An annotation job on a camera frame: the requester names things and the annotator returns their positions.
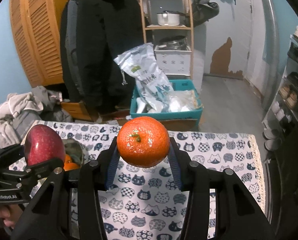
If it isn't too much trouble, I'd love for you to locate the teal plastic crate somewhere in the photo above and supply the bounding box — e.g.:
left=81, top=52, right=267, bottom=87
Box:
left=130, top=79, right=204, bottom=122

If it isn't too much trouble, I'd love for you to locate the small mandarin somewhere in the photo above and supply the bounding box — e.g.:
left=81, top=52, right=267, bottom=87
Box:
left=116, top=116, right=171, bottom=168

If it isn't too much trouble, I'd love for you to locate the shoe rack with shoes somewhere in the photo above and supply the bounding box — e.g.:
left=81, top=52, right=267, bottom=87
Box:
left=262, top=26, right=298, bottom=152

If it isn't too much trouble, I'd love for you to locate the grey hanging bag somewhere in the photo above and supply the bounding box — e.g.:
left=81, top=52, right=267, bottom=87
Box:
left=192, top=0, right=220, bottom=27

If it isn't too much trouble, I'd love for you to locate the white cooking pot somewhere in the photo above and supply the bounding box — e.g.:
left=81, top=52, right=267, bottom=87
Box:
left=157, top=10, right=180, bottom=27

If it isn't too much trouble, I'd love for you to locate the orange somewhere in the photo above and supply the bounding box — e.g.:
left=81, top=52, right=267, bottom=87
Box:
left=64, top=154, right=73, bottom=164
left=64, top=162, right=81, bottom=171

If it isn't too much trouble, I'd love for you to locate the clear plastic bag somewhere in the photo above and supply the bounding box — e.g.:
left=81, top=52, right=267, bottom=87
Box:
left=165, top=89, right=202, bottom=113

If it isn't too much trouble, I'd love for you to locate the grey clothes pile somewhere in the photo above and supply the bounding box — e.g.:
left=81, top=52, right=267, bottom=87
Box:
left=0, top=86, right=73, bottom=148

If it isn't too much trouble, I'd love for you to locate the white patterned storage box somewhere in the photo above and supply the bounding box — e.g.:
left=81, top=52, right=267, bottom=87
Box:
left=154, top=46, right=192, bottom=76

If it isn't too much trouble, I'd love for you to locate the wooden shelf rack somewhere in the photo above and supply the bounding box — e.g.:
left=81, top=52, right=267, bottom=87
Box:
left=139, top=0, right=194, bottom=79

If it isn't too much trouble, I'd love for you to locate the dark red apple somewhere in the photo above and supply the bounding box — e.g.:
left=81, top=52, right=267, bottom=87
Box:
left=24, top=124, right=66, bottom=166

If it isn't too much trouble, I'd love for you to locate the wooden drawer box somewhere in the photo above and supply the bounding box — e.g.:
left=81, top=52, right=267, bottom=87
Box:
left=60, top=101, right=99, bottom=121

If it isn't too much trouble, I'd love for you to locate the white rice bag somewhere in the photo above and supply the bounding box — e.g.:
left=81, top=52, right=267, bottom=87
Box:
left=114, top=43, right=173, bottom=110

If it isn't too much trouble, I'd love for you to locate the person's left hand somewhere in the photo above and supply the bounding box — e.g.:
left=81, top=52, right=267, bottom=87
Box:
left=0, top=204, right=23, bottom=229

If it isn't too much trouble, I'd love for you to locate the cat pattern tablecloth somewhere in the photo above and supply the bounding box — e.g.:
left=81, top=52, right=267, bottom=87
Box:
left=8, top=121, right=266, bottom=240

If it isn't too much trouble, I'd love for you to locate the steel pot on box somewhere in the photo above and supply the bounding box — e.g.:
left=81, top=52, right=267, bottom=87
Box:
left=158, top=35, right=188, bottom=50

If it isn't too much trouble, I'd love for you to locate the wooden louvered wardrobe door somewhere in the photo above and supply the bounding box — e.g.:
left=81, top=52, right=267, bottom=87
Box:
left=9, top=0, right=68, bottom=87

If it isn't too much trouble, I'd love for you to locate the green patterned glass plate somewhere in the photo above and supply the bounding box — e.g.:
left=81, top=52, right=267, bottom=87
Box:
left=62, top=139, right=83, bottom=166

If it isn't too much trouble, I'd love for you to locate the black hanging coat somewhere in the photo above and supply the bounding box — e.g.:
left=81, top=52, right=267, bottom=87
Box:
left=60, top=0, right=144, bottom=115

